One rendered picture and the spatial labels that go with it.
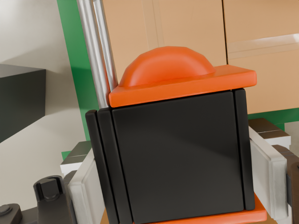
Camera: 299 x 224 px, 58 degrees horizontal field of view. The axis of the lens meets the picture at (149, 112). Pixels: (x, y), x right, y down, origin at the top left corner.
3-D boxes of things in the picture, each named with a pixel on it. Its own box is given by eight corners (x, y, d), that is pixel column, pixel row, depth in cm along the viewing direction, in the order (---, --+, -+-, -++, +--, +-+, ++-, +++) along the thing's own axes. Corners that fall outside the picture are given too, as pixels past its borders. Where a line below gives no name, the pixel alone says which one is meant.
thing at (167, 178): (240, 178, 20) (268, 222, 15) (141, 192, 20) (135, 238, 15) (230, 63, 18) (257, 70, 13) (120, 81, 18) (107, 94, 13)
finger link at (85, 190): (95, 240, 13) (79, 242, 13) (116, 173, 19) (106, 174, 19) (82, 182, 12) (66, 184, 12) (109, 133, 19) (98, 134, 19)
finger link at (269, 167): (269, 160, 11) (288, 158, 11) (228, 118, 18) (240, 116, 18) (272, 222, 12) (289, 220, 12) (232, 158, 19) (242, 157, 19)
